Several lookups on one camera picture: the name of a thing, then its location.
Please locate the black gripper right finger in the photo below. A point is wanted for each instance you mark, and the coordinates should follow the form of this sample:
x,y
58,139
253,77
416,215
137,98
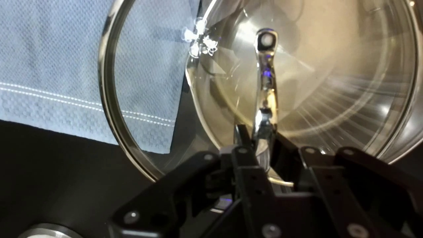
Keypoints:
x,y
343,190

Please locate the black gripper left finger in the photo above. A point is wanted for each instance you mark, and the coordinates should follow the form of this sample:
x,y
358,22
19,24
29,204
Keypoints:
x,y
251,186

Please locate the silver steel pot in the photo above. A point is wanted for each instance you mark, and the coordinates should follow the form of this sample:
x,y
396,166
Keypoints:
x,y
419,120

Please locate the grey round metal disc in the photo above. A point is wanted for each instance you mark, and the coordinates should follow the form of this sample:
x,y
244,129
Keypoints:
x,y
47,232

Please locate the light blue cloth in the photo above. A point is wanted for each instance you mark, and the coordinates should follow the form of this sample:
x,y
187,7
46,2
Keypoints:
x,y
43,67

